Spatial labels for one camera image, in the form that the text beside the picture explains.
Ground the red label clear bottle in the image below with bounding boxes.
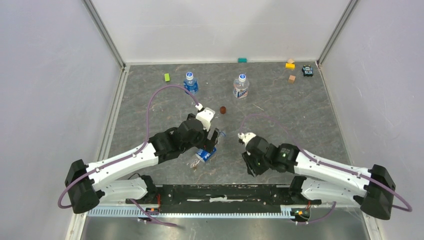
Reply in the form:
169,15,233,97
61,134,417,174
233,77,250,99

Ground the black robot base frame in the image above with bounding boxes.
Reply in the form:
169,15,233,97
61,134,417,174
136,184,322,214

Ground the black blue toy car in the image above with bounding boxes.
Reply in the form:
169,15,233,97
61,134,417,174
301,65,314,77

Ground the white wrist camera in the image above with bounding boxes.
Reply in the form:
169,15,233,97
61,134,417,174
237,132,257,146
195,103,216,131

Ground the blue label Pocari bottle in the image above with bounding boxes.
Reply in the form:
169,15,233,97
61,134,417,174
183,75,199,95

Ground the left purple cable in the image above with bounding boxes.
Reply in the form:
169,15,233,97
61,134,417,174
57,84,203,228

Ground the Pepsi label clear bottle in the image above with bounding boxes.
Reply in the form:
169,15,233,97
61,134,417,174
189,147,217,169

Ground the brown cylinder block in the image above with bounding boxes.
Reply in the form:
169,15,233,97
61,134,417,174
219,106,227,115

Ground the green block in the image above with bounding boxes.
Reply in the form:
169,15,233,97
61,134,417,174
164,73,171,82

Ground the purple cable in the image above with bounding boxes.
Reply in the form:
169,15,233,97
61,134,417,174
57,84,203,228
239,114,413,213

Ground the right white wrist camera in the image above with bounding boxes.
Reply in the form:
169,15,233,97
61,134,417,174
237,132,257,146

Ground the teal block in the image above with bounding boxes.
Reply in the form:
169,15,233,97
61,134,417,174
237,57,248,63

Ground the white slotted cable duct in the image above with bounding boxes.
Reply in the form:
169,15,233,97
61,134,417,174
87,205,310,220

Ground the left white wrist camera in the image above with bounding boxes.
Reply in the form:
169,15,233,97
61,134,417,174
195,103,216,131

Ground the white blue Pocari cap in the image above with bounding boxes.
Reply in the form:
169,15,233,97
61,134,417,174
185,72,194,81

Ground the white blue bottle cap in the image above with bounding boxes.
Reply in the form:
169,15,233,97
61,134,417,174
238,74,247,82

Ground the tan cube block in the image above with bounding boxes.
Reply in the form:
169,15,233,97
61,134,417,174
288,75,296,84

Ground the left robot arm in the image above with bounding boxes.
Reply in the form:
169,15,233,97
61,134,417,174
64,108,220,214

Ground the yellow block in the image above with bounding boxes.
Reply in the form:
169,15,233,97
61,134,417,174
285,63,295,70

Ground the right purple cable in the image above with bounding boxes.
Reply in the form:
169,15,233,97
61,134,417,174
239,114,413,213

